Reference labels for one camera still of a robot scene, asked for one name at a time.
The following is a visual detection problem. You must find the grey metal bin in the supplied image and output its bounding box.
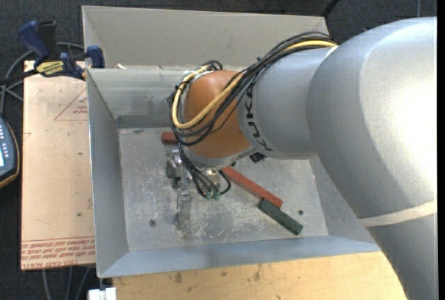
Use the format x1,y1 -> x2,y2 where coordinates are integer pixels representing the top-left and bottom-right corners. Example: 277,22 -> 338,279
81,5 -> 382,279

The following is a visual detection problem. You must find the dark green flat block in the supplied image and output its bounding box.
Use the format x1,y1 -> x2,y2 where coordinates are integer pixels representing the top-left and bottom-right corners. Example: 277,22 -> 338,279
257,199 -> 304,237

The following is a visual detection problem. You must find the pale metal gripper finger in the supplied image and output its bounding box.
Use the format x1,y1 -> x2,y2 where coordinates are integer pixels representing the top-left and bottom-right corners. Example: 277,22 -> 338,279
172,189 -> 184,227
182,189 -> 193,225

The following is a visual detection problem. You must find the brown cardboard board red print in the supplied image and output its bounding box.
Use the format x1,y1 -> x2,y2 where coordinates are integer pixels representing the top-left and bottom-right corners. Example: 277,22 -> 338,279
20,60 -> 97,271

